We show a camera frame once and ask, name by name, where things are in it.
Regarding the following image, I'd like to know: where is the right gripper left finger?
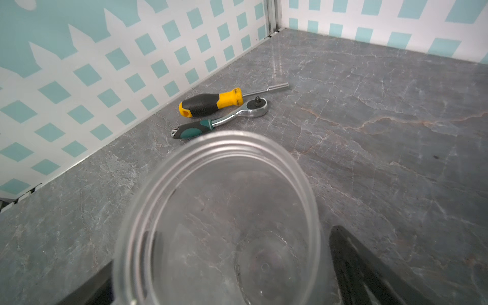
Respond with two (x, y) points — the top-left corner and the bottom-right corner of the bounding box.
(58, 261), (114, 305)

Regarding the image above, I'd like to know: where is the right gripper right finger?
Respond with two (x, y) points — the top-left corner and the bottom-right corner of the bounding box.
(329, 226), (433, 304)

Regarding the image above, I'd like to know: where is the peanut jar red lid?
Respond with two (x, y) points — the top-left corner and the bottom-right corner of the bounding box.
(113, 131), (327, 304)

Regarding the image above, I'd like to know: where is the yellow black screwdriver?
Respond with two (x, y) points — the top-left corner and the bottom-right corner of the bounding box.
(179, 83), (289, 118)

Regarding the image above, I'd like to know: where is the green handled screwdriver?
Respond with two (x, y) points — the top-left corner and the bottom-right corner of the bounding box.
(171, 97), (269, 139)

